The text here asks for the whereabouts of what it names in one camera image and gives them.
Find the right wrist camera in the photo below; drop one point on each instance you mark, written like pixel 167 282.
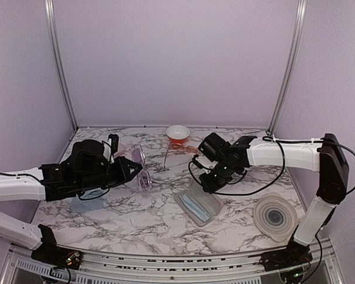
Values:
pixel 202 162

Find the left aluminium frame post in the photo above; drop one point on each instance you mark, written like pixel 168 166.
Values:
pixel 55 47

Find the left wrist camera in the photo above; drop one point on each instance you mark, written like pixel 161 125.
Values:
pixel 110 147

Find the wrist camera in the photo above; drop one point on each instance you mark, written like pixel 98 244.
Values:
pixel 202 162
pixel 110 147

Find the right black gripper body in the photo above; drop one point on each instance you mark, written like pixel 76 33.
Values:
pixel 219 180

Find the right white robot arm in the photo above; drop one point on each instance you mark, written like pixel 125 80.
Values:
pixel 322 155

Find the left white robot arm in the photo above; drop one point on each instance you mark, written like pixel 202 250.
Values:
pixel 91 165

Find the light blue cleaning cloth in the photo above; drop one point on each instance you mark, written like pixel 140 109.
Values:
pixel 194 208

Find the orange white bowl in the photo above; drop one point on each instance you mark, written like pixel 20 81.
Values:
pixel 178 133

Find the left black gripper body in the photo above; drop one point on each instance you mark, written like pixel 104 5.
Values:
pixel 116 177

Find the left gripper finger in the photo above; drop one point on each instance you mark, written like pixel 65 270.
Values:
pixel 129 164
pixel 129 175

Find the pink soft glasses case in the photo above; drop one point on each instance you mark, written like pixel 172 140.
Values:
pixel 120 150

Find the front aluminium rail base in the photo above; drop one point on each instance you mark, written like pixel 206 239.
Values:
pixel 100 267

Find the pink transparent sunglasses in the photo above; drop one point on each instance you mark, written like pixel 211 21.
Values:
pixel 179 147

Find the grey swirl ceramic plate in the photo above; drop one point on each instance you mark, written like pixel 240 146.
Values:
pixel 275 217

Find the aluminium frame post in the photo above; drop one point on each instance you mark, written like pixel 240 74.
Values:
pixel 55 47
pixel 290 64

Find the right aluminium frame post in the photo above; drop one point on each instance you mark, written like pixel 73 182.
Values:
pixel 290 64

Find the pink hard glasses case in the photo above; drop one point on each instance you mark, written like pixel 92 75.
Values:
pixel 211 203

